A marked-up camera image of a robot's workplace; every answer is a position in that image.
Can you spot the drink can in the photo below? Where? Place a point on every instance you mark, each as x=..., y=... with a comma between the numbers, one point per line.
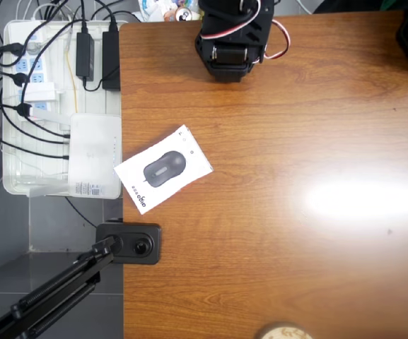
x=183, y=14

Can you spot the round wooden coaster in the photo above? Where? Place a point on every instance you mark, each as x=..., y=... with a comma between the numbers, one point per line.
x=285, y=332

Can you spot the white router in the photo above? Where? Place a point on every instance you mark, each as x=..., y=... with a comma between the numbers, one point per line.
x=94, y=159

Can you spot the wide black power adapter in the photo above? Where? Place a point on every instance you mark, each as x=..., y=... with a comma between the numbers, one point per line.
x=111, y=60

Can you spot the white power strip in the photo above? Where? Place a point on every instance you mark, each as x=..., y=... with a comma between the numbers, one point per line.
x=37, y=65

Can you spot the green table clamp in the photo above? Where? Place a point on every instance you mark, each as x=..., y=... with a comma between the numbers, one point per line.
x=391, y=3

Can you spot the white plastic tray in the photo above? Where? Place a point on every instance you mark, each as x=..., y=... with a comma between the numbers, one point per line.
x=94, y=102

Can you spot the slim black power adapter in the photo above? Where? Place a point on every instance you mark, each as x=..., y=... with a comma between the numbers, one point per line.
x=85, y=56

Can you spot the printed plastic bag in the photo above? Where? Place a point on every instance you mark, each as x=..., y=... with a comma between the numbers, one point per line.
x=157, y=8

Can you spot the black boom stand base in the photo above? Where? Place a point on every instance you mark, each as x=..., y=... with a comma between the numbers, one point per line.
x=150, y=233

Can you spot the orange white mouse box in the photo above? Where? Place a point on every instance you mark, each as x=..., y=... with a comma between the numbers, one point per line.
x=161, y=169

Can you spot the white plug adapter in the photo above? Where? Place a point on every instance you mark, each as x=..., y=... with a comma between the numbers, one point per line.
x=41, y=92

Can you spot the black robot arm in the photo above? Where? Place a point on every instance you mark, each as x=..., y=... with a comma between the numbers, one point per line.
x=228, y=56

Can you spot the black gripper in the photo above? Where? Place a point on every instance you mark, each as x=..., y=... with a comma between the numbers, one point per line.
x=229, y=56

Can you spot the black power plug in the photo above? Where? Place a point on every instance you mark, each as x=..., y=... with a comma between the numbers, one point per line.
x=24, y=110
x=12, y=48
x=20, y=79

